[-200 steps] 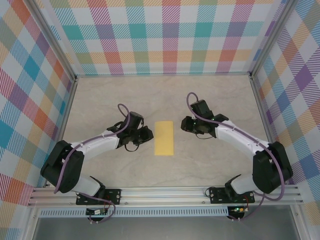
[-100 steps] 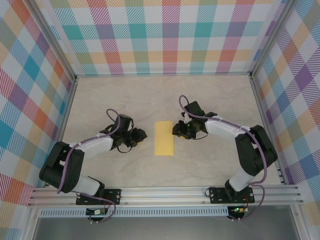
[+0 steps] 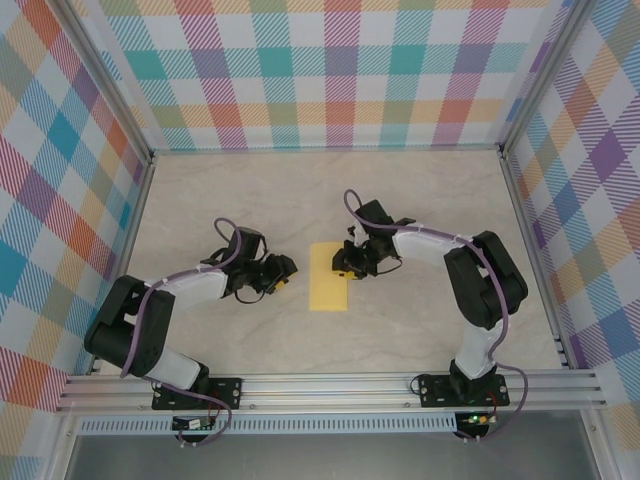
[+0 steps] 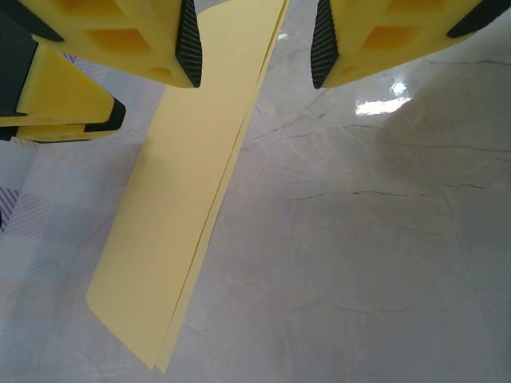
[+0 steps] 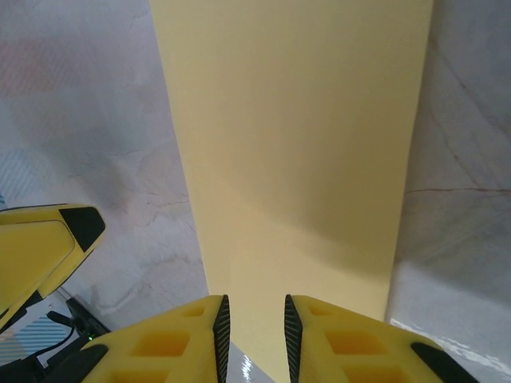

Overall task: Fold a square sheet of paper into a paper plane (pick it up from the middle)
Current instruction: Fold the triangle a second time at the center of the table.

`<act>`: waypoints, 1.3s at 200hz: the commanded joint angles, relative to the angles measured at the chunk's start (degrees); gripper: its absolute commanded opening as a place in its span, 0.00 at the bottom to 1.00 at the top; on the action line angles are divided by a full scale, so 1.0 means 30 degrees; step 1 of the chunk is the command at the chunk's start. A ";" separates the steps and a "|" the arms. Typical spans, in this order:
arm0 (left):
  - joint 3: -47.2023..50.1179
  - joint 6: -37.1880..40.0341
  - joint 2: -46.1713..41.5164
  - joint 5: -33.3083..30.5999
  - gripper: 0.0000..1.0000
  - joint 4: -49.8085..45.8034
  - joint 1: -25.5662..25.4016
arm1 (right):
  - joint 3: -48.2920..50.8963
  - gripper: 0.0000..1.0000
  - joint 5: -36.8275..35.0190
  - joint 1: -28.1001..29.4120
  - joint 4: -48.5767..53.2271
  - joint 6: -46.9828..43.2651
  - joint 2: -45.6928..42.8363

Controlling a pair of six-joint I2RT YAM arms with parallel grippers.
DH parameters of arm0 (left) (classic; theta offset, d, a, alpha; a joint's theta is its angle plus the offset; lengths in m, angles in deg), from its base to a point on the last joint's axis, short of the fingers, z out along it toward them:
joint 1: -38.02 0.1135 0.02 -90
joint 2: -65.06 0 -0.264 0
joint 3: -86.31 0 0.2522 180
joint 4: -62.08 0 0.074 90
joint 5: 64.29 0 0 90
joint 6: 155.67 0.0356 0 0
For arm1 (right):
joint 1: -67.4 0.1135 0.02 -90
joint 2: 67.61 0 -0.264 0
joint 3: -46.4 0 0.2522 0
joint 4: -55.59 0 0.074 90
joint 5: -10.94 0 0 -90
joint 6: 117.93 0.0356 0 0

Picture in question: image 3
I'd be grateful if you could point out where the aluminium frame post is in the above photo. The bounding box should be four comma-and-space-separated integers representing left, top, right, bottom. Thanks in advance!
499, 0, 601, 156
59, 0, 156, 161

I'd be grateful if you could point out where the yellow paper sheet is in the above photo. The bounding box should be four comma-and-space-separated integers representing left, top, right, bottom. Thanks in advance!
308, 241, 350, 314

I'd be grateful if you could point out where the aluminium frame bar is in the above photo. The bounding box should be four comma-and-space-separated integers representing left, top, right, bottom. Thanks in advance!
87, 152, 157, 376
47, 412, 84, 480
498, 149, 574, 371
149, 143, 505, 157
579, 409, 616, 480

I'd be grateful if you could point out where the aluminium mounting rail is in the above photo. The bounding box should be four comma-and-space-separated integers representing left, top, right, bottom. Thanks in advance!
54, 372, 609, 414

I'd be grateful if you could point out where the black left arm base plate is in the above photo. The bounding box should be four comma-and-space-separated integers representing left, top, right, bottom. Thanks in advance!
151, 377, 244, 412

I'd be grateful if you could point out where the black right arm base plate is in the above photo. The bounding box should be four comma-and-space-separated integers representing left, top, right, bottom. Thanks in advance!
418, 373, 509, 409

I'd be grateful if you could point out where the black right gripper cable loop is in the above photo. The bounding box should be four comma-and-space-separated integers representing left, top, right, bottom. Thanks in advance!
372, 254, 404, 276

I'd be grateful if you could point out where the white slotted cable duct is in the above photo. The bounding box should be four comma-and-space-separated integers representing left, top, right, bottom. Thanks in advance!
78, 412, 460, 436

